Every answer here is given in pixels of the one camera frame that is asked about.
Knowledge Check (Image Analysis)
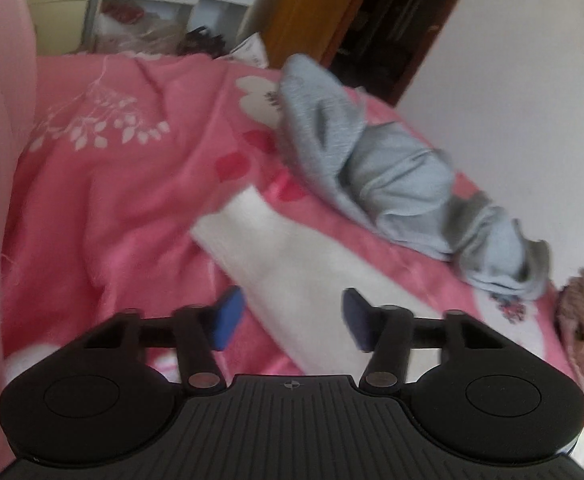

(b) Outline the grey knit garment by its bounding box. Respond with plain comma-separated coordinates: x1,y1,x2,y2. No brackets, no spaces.
276,54,553,302

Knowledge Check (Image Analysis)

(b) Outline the cream cabinet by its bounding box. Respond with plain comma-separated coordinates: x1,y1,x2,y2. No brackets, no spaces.
19,0,100,56

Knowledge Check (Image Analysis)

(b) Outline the white shelf unit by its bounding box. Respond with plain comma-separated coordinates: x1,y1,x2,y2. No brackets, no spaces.
84,0,275,57

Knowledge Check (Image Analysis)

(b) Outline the black bag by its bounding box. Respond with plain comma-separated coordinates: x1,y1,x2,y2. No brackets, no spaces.
178,26,229,57

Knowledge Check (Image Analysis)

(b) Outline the white fuzzy sweater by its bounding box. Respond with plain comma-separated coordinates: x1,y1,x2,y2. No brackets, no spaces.
191,185,445,378

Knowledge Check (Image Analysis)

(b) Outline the pink floral blanket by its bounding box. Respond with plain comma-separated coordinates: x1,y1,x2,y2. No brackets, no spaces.
2,52,584,461

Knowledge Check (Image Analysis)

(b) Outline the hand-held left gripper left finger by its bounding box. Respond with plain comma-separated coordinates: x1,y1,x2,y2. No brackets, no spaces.
84,285,247,393

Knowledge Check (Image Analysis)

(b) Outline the white paper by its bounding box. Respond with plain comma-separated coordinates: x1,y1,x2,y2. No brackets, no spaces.
229,34,269,67

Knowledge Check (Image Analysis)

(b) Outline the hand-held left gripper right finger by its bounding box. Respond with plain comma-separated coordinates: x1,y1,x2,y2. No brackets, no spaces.
341,287,505,395

